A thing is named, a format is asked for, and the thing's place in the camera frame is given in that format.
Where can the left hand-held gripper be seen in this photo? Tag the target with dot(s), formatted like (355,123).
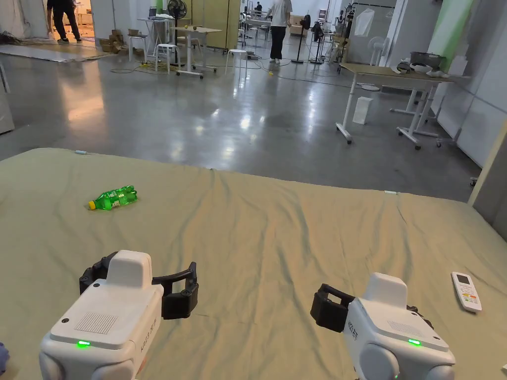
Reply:
(107,316)

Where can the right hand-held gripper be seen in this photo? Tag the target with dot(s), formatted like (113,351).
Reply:
(392,336)

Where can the green plastic bottle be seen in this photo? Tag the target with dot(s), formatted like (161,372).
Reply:
(115,198)

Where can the white remote control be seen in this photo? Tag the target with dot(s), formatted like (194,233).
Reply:
(467,292)

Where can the bed with beige sheet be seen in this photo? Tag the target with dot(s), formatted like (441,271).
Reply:
(253,237)

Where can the grey headboard beige edge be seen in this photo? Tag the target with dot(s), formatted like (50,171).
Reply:
(493,190)

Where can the white box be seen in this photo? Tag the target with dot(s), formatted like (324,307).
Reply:
(363,111)

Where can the pile of cartons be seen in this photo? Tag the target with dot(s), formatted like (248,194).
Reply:
(113,41)

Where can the white standing fan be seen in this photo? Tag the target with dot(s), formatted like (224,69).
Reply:
(378,44)

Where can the black standing fan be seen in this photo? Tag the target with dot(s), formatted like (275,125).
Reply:
(305,21)
(177,8)

